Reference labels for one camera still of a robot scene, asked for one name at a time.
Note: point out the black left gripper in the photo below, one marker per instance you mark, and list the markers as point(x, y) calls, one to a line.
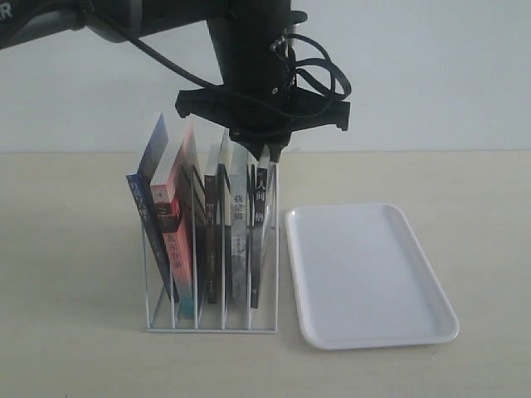
point(274, 81)

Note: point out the black book white characters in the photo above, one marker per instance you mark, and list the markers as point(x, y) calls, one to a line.
point(261, 221)

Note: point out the pink red book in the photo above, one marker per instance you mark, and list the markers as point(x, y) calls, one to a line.
point(172, 196)

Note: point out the dark blue book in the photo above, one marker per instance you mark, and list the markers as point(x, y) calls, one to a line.
point(139, 185)

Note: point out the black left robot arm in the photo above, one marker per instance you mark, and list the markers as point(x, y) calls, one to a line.
point(114, 21)

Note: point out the grey white book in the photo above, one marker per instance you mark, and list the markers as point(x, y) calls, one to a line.
point(239, 176)

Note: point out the dark brown book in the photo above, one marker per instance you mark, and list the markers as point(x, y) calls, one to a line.
point(213, 179)

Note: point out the white plastic tray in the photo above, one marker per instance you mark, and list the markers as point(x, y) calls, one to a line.
point(362, 280)

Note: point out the white wire book rack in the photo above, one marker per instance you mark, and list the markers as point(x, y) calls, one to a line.
point(258, 312)

